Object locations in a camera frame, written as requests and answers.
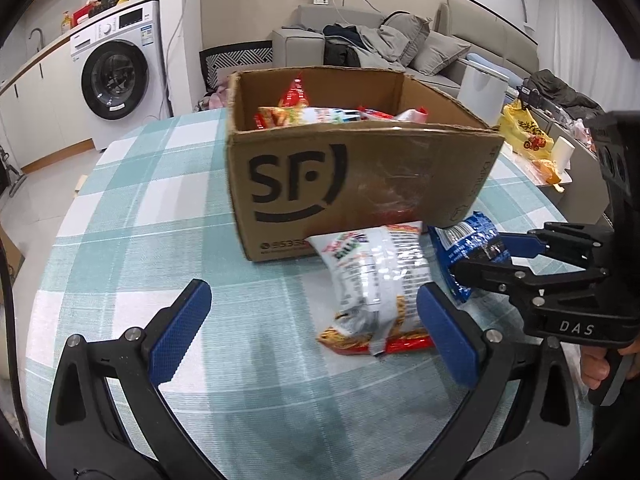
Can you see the yellow bottle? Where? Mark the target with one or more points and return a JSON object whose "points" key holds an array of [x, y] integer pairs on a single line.
{"points": [[66, 24]]}

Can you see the yellow plastic bag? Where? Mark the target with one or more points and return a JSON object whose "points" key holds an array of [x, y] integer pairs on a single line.
{"points": [[525, 135]]}

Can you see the white kitchen counter cabinet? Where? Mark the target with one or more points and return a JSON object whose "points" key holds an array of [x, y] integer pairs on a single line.
{"points": [[40, 110]]}

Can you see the metal faucet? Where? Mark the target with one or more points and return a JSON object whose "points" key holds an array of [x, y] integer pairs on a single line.
{"points": [[42, 42]]}

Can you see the red box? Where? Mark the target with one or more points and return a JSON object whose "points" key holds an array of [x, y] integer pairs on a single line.
{"points": [[85, 15]]}

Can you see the white washing machine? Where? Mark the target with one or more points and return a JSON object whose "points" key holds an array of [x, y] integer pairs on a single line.
{"points": [[115, 80]]}

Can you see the white red-edged snack packet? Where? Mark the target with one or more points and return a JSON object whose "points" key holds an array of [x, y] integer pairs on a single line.
{"points": [[412, 116]]}

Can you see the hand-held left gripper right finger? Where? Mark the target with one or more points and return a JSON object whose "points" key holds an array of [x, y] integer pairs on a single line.
{"points": [[450, 330]]}

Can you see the red triangular chip bag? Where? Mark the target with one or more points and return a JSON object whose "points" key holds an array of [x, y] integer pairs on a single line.
{"points": [[295, 95]]}

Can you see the white green noodle snack packet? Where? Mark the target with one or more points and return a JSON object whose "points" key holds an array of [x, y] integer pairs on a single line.
{"points": [[370, 280]]}

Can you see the grey garment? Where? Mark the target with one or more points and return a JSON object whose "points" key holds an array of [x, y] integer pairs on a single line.
{"points": [[380, 40]]}

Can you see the red white noodle snack packet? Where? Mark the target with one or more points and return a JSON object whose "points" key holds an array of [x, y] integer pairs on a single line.
{"points": [[300, 116]]}

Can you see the dark jacket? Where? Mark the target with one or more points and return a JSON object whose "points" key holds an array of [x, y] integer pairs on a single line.
{"points": [[555, 90]]}

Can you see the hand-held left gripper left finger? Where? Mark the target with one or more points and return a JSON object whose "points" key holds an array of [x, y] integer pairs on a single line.
{"points": [[180, 330]]}

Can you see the pink cloth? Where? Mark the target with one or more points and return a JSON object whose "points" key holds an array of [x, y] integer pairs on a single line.
{"points": [[215, 97]]}

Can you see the orange snack bag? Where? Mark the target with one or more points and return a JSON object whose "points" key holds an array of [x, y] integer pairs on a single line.
{"points": [[547, 170]]}

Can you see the small black device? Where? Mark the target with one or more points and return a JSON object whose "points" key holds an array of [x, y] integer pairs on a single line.
{"points": [[530, 96]]}

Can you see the grey pillow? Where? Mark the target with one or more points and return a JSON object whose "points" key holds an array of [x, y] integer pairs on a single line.
{"points": [[440, 55], [407, 35]]}

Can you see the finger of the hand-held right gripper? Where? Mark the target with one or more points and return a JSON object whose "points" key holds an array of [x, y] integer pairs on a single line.
{"points": [[520, 247], [500, 275]]}

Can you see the white bin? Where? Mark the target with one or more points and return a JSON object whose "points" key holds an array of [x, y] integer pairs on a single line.
{"points": [[482, 90]]}

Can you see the grey side table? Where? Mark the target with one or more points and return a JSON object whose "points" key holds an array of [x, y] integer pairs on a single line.
{"points": [[580, 195]]}

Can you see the black garment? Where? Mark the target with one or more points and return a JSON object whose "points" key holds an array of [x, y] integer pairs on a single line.
{"points": [[340, 52]]}

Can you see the mop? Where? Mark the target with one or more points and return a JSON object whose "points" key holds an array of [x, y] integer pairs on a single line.
{"points": [[15, 185]]}

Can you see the printed floor cardboard box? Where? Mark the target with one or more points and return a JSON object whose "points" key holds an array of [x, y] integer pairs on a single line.
{"points": [[10, 260]]}

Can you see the black patterned chair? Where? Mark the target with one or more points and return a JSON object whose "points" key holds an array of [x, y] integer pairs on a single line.
{"points": [[235, 57]]}

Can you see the brown cardboard box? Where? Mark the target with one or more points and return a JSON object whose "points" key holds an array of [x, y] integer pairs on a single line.
{"points": [[375, 175]]}

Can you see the person's right hand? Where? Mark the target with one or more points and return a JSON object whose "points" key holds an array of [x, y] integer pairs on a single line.
{"points": [[595, 367]]}

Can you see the white paper roll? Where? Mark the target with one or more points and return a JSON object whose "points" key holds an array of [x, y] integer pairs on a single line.
{"points": [[562, 152]]}

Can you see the grey sofa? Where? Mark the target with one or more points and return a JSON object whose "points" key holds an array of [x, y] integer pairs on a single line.
{"points": [[295, 50]]}

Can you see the blue cookie packet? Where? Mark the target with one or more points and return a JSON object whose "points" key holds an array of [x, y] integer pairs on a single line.
{"points": [[465, 237]]}

